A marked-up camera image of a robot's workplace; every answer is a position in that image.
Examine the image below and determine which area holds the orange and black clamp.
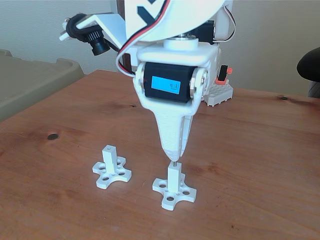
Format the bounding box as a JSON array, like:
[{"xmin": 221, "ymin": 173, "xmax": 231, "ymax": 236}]
[{"xmin": 216, "ymin": 64, "xmax": 233, "ymax": 86}]

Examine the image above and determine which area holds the grey-green plastic bin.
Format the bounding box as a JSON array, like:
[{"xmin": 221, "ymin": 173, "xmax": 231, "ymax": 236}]
[{"xmin": 0, "ymin": 49, "xmax": 85, "ymax": 123}]

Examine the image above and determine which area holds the white cross-base post stand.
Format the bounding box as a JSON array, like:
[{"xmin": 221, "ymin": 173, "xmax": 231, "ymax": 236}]
[
  {"xmin": 151, "ymin": 161, "xmax": 198, "ymax": 211},
  {"xmin": 91, "ymin": 144, "xmax": 133, "ymax": 190}
]

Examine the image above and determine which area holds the white red black servo wire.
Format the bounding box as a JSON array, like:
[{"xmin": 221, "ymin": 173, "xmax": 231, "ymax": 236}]
[
  {"xmin": 223, "ymin": 4, "xmax": 237, "ymax": 42},
  {"xmin": 116, "ymin": 0, "xmax": 173, "ymax": 77}
]

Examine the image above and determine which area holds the black cable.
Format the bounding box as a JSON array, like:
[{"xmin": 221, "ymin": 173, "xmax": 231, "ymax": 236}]
[{"xmin": 107, "ymin": 42, "xmax": 122, "ymax": 53}]

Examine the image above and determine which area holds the black camera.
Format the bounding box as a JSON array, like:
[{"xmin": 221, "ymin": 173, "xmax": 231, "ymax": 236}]
[{"xmin": 66, "ymin": 13, "xmax": 111, "ymax": 57}]

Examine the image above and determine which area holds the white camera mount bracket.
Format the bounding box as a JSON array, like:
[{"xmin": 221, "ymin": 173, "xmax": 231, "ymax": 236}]
[{"xmin": 59, "ymin": 13, "xmax": 127, "ymax": 49}]

